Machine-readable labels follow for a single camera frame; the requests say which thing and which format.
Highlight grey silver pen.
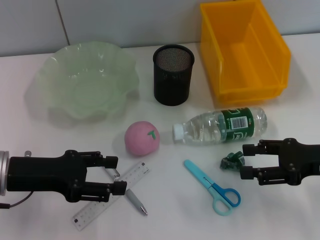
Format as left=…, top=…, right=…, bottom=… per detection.
left=103, top=167, right=149, bottom=216

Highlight pale green wavy fruit bowl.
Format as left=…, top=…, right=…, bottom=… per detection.
left=33, top=42, right=140, bottom=121

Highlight green plastic wrapper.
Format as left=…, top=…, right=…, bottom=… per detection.
left=219, top=150, right=247, bottom=172

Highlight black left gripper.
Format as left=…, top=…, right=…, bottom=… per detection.
left=6, top=149, right=128, bottom=203

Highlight blue teal scissors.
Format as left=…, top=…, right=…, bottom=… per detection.
left=183, top=159, right=242, bottom=217

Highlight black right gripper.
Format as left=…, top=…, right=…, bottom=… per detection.
left=239, top=137, right=320, bottom=186

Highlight yellow plastic bin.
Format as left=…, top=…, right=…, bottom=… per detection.
left=199, top=0, right=292, bottom=103

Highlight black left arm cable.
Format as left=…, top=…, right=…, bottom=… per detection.
left=0, top=191, right=35, bottom=210

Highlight clear green-label water bottle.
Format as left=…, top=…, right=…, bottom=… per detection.
left=172, top=106, right=269, bottom=145

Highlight black mesh pen holder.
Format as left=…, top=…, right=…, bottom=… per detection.
left=152, top=44, right=196, bottom=107

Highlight pink toy peach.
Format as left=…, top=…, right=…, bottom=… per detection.
left=124, top=120, right=161, bottom=158

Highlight clear plastic ruler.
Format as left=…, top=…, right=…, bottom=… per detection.
left=71, top=161, right=153, bottom=232

